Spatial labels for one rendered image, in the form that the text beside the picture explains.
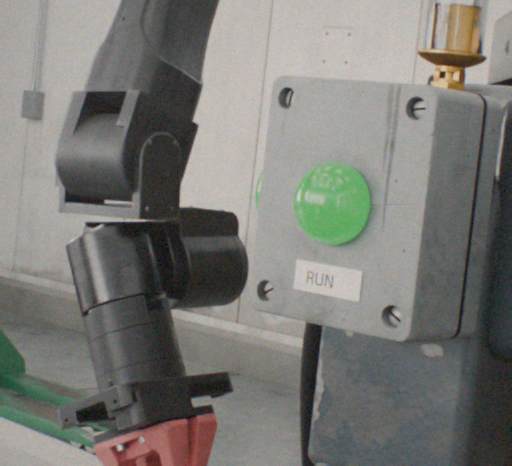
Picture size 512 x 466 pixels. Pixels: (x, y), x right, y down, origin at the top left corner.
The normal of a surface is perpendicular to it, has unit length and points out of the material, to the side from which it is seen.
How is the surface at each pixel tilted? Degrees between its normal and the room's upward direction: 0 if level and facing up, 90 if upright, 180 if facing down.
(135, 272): 66
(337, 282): 90
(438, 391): 90
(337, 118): 90
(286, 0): 90
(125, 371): 78
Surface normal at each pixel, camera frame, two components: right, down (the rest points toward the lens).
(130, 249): 0.49, -0.33
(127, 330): 0.04, -0.25
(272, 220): -0.65, -0.04
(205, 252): 0.69, -0.35
